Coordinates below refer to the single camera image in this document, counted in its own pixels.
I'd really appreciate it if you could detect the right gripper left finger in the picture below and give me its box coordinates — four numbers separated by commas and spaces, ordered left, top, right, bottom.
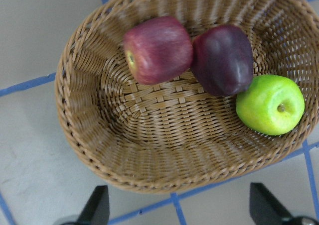
54, 185, 110, 225

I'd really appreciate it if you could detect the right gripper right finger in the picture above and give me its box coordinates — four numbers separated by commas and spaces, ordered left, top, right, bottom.
249, 182, 319, 225

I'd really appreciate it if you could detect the green apple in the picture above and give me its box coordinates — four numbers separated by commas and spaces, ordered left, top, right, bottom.
236, 75, 305, 135

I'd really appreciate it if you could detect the dark red apple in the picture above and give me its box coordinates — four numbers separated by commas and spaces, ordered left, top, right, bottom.
191, 24, 254, 97

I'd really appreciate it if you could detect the bright red apple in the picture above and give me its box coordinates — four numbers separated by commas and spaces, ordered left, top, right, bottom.
123, 16, 193, 85

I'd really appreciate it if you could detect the wicker basket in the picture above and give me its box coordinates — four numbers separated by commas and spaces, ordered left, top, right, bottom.
55, 0, 319, 194

